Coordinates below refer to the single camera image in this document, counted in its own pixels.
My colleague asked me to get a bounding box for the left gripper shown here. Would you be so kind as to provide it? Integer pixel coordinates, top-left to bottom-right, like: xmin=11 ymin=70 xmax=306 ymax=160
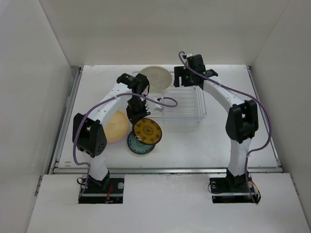
xmin=126 ymin=96 xmax=150 ymax=125

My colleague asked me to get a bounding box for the orange beige plate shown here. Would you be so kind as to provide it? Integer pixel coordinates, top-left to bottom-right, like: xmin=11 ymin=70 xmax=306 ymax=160
xmin=104 ymin=110 xmax=129 ymax=144

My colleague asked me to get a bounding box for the cream bear plate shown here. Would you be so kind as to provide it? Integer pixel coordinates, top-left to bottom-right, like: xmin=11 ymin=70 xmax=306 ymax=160
xmin=139 ymin=66 xmax=173 ymax=93

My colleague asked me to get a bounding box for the small yellow patterned plate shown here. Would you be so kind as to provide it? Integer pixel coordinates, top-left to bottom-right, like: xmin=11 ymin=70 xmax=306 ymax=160
xmin=127 ymin=132 xmax=156 ymax=155

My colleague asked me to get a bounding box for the pink plate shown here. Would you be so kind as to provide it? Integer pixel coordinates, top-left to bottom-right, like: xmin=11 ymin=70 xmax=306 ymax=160
xmin=105 ymin=127 xmax=129 ymax=144

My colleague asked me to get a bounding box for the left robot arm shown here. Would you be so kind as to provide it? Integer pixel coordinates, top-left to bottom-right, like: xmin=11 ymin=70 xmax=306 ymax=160
xmin=72 ymin=73 xmax=150 ymax=193

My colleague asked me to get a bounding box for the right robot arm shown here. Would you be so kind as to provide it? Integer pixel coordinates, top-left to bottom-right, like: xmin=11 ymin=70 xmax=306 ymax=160
xmin=174 ymin=51 xmax=259 ymax=193

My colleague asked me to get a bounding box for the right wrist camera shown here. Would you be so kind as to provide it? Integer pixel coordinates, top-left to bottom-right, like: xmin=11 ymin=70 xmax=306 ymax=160
xmin=182 ymin=53 xmax=194 ymax=60

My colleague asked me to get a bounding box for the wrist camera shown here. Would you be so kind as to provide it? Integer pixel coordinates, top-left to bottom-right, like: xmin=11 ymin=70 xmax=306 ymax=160
xmin=182 ymin=53 xmax=194 ymax=60
xmin=147 ymin=95 xmax=164 ymax=113

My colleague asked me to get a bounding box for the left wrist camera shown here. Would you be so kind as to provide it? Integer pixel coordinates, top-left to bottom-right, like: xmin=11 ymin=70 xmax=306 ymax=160
xmin=147 ymin=95 xmax=164 ymax=113

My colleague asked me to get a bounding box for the white wire dish rack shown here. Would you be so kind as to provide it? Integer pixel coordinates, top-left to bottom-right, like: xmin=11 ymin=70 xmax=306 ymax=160
xmin=148 ymin=70 xmax=206 ymax=123

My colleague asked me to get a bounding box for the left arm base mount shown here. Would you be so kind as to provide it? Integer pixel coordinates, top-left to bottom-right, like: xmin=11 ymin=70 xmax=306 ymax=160
xmin=77 ymin=174 xmax=124 ymax=204

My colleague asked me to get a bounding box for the aluminium frame rail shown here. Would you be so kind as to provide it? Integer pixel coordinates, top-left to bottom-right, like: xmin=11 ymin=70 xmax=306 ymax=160
xmin=48 ymin=65 xmax=284 ymax=175

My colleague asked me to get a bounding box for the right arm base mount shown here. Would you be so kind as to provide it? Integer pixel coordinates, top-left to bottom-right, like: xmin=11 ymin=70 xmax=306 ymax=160
xmin=208 ymin=177 xmax=261 ymax=204

